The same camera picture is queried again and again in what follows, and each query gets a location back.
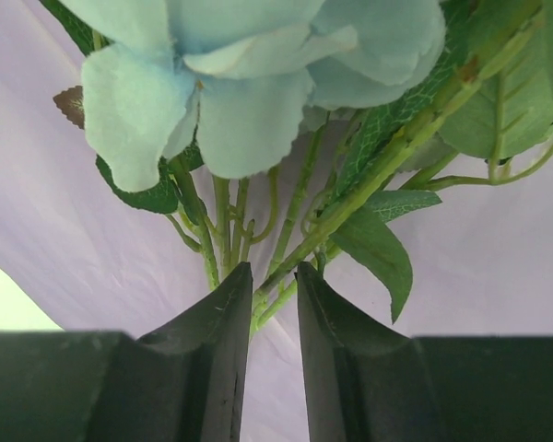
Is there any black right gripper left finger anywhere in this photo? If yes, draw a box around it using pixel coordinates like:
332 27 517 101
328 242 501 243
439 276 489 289
0 262 253 441

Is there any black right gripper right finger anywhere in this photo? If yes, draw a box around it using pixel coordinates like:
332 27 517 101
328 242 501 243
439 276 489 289
296 262 553 441

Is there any blue artificial flower stem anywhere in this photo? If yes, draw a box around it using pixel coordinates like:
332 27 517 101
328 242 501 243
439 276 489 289
44 1 553 331

